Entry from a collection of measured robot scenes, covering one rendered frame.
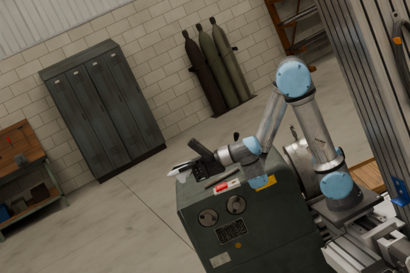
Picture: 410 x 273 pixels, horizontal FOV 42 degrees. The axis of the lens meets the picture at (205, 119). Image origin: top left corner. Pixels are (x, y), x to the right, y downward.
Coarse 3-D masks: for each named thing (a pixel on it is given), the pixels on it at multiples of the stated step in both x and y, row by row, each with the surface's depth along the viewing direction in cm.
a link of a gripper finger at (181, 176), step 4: (172, 172) 200; (176, 172) 199; (184, 172) 200; (188, 172) 200; (168, 176) 200; (176, 176) 200; (180, 176) 200; (184, 176) 200; (180, 180) 200; (184, 180) 200
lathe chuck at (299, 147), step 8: (296, 144) 276; (304, 144) 274; (296, 152) 272; (304, 152) 270; (304, 160) 268; (312, 160) 268; (304, 168) 267; (312, 168) 267; (312, 176) 267; (312, 184) 269; (320, 192) 274
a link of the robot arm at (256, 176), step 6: (252, 162) 196; (258, 162) 197; (264, 162) 207; (246, 168) 197; (252, 168) 196; (258, 168) 197; (264, 168) 201; (246, 174) 198; (252, 174) 197; (258, 174) 197; (264, 174) 199; (252, 180) 198; (258, 180) 197; (264, 180) 198; (252, 186) 200; (258, 186) 198
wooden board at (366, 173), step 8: (368, 160) 302; (352, 168) 302; (360, 168) 301; (368, 168) 297; (376, 168) 292; (352, 176) 296; (360, 176) 292; (368, 176) 288; (376, 176) 284; (368, 184) 279; (376, 184) 275; (384, 184) 268; (376, 192) 269
